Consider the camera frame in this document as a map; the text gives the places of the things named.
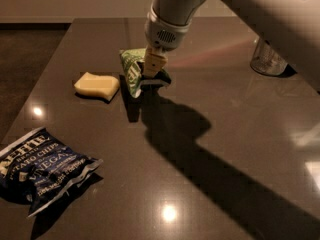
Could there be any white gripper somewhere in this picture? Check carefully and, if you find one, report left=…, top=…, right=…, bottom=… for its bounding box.
left=143, top=4, right=190, bottom=78

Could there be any green jalapeno chip bag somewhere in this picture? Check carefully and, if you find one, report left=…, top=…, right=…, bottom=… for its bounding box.
left=119, top=47, right=173, bottom=99

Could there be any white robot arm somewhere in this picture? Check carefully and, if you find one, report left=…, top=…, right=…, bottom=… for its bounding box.
left=143, top=0, right=320, bottom=91

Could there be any yellow sponge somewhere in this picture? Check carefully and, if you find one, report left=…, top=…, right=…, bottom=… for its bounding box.
left=74, top=72, right=120, bottom=101

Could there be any blue vinegar chip bag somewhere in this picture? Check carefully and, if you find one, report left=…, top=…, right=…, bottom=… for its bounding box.
left=0, top=127, right=102, bottom=217

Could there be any metal mesh cup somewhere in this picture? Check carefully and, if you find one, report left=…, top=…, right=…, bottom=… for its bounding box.
left=250, top=38, right=287, bottom=77

